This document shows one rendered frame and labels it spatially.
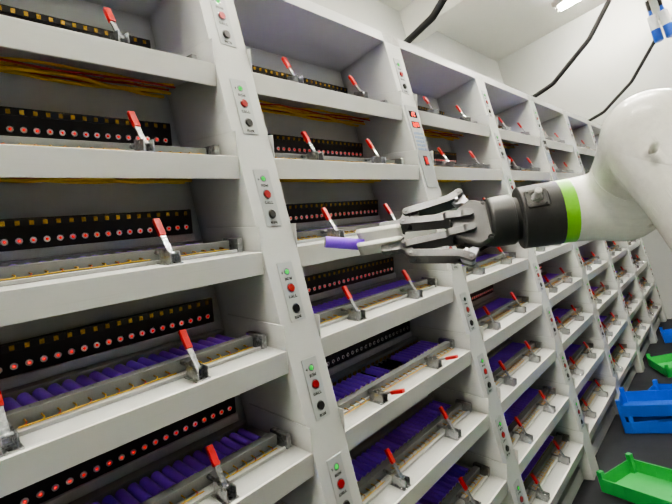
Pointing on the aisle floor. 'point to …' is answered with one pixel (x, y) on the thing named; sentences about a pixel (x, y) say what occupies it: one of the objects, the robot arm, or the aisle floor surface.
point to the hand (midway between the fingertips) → (380, 239)
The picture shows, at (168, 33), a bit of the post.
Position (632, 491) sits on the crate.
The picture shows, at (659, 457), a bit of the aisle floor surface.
